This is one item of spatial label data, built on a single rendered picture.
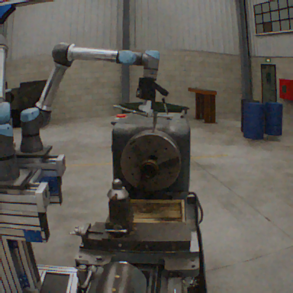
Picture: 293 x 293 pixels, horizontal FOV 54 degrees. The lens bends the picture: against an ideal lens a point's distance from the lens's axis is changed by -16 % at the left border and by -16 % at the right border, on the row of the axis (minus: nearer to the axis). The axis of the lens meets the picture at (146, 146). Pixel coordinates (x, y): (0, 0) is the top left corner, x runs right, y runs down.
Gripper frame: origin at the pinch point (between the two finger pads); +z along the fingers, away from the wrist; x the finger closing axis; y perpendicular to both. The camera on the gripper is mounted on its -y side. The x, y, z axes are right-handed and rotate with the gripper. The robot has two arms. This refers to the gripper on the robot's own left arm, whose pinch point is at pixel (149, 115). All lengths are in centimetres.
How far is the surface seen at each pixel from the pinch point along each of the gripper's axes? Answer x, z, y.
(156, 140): 4.8, 11.8, -3.2
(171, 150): 8.3, 16.4, -10.9
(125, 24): -947, -191, -252
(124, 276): 108, 18, 45
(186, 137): -2.4, 11.7, -24.7
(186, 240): 72, 34, 9
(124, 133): -17.3, 13.5, 6.6
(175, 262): 76, 41, 14
